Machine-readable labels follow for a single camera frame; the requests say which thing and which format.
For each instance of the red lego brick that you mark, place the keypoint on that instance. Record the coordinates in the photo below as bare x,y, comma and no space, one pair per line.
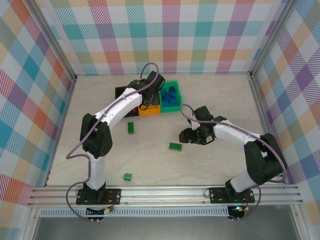
134,110

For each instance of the blue lego brick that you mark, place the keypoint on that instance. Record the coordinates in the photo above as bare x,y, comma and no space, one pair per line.
166,103
163,93
171,89
173,95
165,98
174,102

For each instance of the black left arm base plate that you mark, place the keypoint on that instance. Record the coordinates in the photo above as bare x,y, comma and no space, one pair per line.
112,193

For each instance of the black plastic bin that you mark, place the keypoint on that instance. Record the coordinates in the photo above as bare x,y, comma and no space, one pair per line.
120,91

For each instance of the long green lego brick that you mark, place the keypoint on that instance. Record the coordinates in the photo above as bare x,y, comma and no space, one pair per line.
131,128
175,146

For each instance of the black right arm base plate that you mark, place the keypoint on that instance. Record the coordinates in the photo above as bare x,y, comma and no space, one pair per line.
217,193

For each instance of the aluminium frame post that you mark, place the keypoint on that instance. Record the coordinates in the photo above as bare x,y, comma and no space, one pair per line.
271,37
55,37

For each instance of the small green lego brick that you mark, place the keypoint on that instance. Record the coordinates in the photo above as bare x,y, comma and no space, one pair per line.
128,176

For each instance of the aluminium side rail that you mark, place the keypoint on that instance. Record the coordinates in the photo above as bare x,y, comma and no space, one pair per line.
260,100
59,132

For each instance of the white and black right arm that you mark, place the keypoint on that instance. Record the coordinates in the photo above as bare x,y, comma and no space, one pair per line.
232,132

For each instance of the grey metal panel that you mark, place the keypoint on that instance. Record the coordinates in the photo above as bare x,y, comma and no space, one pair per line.
162,228

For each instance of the green plastic bin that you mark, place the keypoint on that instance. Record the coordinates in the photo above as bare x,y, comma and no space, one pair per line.
170,109

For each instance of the yellow plastic bin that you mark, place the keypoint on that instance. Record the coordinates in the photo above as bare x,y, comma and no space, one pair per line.
150,111

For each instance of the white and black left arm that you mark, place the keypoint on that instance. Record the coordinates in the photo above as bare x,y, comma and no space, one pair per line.
120,107

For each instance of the aluminium mounting rail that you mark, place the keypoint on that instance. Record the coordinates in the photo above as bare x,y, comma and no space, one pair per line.
162,192

